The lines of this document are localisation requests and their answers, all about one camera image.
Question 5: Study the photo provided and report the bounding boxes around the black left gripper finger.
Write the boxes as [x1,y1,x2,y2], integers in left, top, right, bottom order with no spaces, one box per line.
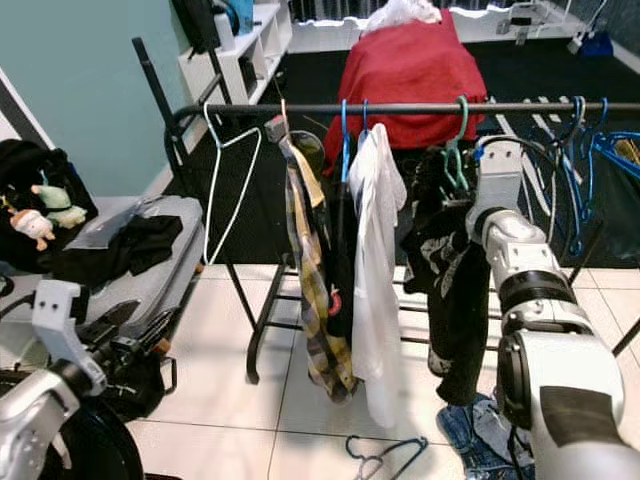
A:
[82,298,143,341]
[142,318,178,359]

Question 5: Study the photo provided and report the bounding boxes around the black white print t-shirt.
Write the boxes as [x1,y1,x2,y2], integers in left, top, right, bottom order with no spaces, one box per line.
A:
[400,145,496,406]

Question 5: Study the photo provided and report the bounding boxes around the teal plastic hanger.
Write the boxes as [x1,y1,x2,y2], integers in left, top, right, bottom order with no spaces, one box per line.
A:
[440,95,473,191]

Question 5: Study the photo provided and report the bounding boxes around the white thin hanger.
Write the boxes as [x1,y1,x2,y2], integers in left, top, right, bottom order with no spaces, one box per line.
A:
[203,100,266,266]

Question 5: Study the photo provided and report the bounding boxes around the dark teal hanger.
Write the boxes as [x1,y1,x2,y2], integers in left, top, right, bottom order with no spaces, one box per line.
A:
[345,435,431,480]

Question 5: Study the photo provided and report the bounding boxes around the thin blue hanger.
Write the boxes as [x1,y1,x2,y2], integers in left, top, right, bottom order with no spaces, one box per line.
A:
[340,100,353,186]

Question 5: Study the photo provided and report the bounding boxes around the crumpled black cloth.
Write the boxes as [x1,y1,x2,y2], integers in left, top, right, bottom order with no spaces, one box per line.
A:
[50,215,183,291]

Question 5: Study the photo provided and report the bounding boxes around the grey case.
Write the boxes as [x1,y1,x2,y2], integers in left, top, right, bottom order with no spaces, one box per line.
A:
[0,195,209,351]

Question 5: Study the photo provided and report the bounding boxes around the white orange plush toy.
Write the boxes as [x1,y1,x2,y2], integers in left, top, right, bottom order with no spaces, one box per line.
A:
[8,207,56,251]

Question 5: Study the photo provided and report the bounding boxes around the green white plush toy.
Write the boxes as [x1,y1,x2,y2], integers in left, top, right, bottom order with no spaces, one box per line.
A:
[32,183,89,229]

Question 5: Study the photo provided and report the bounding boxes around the yellow plaid shirt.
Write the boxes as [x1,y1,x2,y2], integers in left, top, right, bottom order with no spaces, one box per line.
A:
[280,135,359,403]

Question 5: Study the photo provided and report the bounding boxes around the black bag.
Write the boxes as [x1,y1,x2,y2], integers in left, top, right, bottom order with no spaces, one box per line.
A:
[0,140,91,271]

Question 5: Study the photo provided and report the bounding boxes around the black garment orange logo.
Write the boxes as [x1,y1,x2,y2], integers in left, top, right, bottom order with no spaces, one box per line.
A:
[325,180,361,351]

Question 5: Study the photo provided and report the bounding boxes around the white shirt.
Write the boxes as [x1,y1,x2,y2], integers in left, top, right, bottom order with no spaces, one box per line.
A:
[348,123,408,429]

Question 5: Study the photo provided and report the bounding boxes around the black backpack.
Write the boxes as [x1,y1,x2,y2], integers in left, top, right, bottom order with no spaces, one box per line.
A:
[170,0,231,56]

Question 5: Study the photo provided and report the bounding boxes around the white shelf unit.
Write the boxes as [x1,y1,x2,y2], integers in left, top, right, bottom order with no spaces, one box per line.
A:
[178,0,296,106]

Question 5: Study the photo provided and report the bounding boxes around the blue jeans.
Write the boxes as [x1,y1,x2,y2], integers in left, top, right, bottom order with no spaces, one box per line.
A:
[435,395,516,480]

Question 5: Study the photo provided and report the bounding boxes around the black metal clothes rack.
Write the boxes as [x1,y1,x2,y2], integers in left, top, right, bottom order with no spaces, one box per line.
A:
[130,38,640,386]

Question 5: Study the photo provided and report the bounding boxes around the red blanket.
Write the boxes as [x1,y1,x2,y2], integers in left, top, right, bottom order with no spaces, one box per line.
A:
[335,8,489,166]

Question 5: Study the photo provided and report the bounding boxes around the white cloth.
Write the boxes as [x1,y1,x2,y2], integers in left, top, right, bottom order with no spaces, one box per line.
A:
[365,0,443,31]

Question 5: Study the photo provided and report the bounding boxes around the dark green bin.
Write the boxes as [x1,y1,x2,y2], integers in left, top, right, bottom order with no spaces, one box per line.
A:
[585,160,640,263]

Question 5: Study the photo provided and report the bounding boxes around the small blue object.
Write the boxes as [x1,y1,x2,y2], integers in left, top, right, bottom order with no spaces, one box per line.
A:
[573,28,613,58]

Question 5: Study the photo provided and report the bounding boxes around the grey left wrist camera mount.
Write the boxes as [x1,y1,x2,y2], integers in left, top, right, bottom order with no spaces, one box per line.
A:
[32,280,109,396]

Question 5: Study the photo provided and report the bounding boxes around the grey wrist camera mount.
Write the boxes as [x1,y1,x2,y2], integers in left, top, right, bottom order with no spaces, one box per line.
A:
[468,137,526,241]
[32,280,109,396]

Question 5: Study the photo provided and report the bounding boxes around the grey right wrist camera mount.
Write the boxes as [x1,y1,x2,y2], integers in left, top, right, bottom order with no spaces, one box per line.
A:
[468,137,526,241]

